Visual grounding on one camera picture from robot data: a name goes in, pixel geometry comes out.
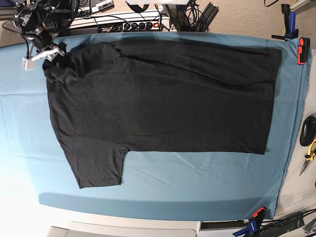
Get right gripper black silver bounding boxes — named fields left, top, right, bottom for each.
left=23, top=30, right=67, bottom=61

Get black T-shirt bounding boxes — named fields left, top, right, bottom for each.
left=43, top=40, right=282, bottom=188

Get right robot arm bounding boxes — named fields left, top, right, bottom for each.
left=13, top=0, right=80, bottom=64

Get black aluminium extrusion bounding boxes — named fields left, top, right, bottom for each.
left=195, top=2, right=219, bottom=32

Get blue table cloth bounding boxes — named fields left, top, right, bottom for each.
left=0, top=32, right=312, bottom=221

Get blue bar clamp top right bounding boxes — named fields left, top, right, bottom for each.
left=271, top=4, right=299, bottom=41

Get orange black clamp top right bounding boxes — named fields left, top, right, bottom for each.
left=297, top=37, right=310, bottom=65

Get black computer mouse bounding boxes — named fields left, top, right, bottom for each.
left=300, top=116, right=316, bottom=147

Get orange blue clamp bottom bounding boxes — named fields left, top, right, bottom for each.
left=233, top=206, right=267, bottom=237

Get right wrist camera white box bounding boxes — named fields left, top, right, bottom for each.
left=21, top=57, right=35, bottom=71

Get black power strip red switch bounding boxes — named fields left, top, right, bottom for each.
left=97, top=21, right=161, bottom=33

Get yellow handled pliers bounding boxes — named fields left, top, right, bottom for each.
left=299, top=138, right=316, bottom=176

